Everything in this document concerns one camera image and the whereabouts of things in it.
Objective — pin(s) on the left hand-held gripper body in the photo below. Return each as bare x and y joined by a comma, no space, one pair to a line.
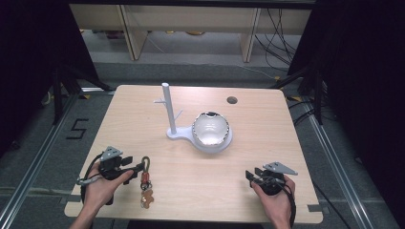
110,165

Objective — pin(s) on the person's left hand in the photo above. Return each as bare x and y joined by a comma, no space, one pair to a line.
98,189

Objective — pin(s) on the aluminium floor rail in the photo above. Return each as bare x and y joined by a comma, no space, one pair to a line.
35,162
340,178

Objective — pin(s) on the white bowl with silver rim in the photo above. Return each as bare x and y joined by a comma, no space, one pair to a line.
210,129

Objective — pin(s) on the dark round table grommet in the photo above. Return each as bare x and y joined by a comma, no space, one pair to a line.
232,100

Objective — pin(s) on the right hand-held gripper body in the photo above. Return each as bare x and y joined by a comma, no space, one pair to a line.
270,183

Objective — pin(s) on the black curtain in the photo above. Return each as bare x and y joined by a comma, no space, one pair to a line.
31,63
366,79

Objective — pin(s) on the white stand with pegs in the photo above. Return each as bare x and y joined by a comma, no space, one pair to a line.
173,127

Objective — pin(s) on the beige wooden desk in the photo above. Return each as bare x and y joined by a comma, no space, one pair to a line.
191,19

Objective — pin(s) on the black metal stand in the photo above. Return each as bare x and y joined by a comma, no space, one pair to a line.
313,89
63,86

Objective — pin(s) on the person's right hand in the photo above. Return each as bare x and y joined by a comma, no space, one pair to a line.
280,203

